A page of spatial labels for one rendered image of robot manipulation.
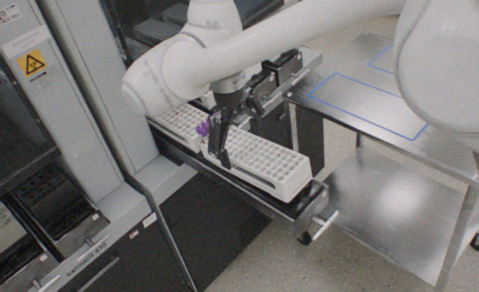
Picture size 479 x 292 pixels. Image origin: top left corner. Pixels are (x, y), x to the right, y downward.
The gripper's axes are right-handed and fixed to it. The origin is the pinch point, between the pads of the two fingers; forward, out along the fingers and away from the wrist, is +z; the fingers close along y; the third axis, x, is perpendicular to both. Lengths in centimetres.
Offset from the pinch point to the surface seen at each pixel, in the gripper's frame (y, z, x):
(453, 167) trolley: 27, 5, -43
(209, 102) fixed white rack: 11.2, 2.7, 24.3
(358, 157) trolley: 63, 59, 2
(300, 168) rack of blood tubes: 1.2, -2.7, -18.0
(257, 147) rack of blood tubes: 1.7, -1.3, -4.3
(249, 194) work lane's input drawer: -6.6, 6.3, -7.5
